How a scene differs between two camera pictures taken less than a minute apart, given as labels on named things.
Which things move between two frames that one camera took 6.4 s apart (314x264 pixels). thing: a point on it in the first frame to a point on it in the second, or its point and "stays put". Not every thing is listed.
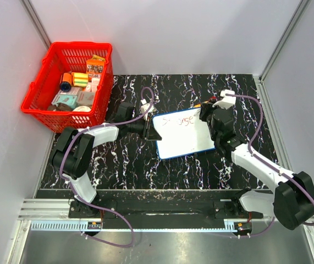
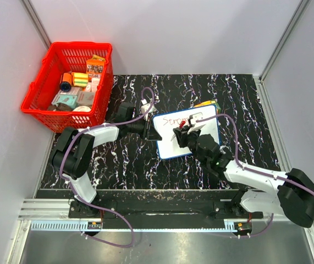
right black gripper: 206,108 to 182,135
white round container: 82,108 stays put
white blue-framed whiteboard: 182,133 stays put
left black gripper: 149,133 stays put
